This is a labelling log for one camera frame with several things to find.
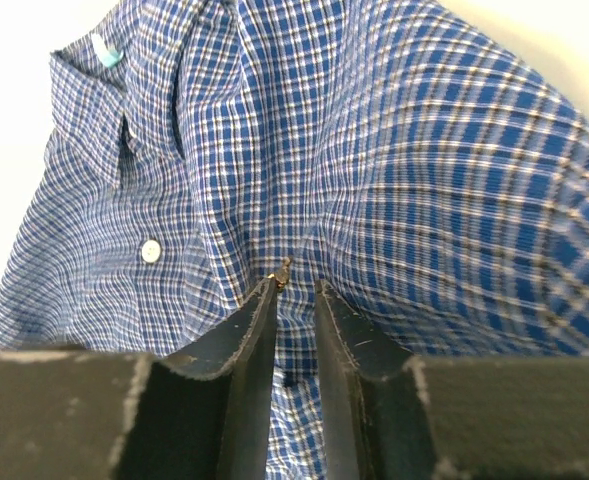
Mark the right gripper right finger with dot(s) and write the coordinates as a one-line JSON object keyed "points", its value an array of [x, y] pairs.
{"points": [[391, 414]]}

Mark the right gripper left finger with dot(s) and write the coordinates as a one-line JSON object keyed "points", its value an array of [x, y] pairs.
{"points": [[201, 413]]}

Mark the gold flower brooch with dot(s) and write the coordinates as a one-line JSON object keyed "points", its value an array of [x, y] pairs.
{"points": [[281, 276]]}

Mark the blue plaid button shirt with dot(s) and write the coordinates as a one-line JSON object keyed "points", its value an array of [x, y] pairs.
{"points": [[437, 181]]}

